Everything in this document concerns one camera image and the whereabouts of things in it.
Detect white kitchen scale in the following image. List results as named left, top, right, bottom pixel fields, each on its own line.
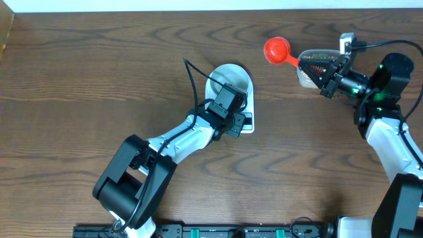
left=204, top=63, right=255, bottom=134

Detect white bowl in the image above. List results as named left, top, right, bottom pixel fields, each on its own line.
left=206, top=63, right=253, bottom=99

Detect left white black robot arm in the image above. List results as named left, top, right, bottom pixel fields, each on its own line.
left=93, top=83, right=249, bottom=237

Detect red measuring scoop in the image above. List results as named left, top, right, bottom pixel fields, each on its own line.
left=263, top=36, right=299, bottom=67

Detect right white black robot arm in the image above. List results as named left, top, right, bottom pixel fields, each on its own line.
left=297, top=50, right=422, bottom=237

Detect soybeans in container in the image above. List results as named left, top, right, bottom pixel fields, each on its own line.
left=299, top=54, right=334, bottom=82

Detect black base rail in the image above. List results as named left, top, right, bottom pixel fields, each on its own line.
left=72, top=223, right=340, bottom=238

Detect clear plastic bean container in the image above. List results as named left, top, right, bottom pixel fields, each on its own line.
left=296, top=50, right=340, bottom=89

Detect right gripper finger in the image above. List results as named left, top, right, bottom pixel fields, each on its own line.
left=298, top=54, right=340, bottom=78
left=299, top=65, right=330, bottom=89

